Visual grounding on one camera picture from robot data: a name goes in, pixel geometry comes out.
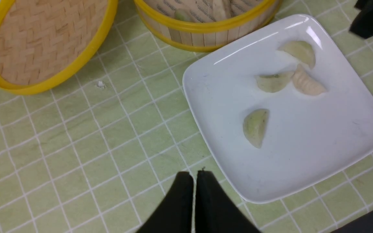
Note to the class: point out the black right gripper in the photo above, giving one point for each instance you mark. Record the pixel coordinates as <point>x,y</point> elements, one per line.
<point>362,25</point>

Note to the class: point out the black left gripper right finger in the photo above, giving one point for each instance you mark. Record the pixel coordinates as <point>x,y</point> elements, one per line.
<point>215,212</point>

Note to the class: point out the beige dumpling front of steamer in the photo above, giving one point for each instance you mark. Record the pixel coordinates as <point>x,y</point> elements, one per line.
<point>221,10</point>

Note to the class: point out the green checkered tablecloth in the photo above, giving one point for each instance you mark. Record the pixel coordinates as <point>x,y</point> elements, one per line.
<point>80,159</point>

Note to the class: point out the yellow rimmed bamboo steamer lid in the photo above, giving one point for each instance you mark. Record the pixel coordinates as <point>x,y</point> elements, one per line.
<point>45,42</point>

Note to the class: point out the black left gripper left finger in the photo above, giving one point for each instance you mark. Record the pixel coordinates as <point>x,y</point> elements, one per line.
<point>174,213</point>

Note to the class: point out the beige pleated dumpling on plate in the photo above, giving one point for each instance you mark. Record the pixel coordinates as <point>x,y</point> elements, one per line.
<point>303,83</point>

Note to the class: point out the pale green dumpling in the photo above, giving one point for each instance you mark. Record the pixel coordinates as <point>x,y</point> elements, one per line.
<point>254,127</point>
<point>274,83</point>

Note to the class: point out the pale green dumpling plate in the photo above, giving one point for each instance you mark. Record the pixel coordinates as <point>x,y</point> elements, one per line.
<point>301,50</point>

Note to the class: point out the pale green dumpling on plate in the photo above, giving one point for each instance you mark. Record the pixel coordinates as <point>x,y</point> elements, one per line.
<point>274,83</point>

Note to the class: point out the white square plate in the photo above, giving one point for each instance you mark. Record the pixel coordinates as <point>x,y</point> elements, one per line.
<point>307,139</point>

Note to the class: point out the yellow rimmed bamboo steamer basket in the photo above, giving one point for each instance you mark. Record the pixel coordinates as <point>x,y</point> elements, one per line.
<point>205,34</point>

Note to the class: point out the green dumpling front left steamer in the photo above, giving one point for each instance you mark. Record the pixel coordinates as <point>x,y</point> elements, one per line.
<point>183,15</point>

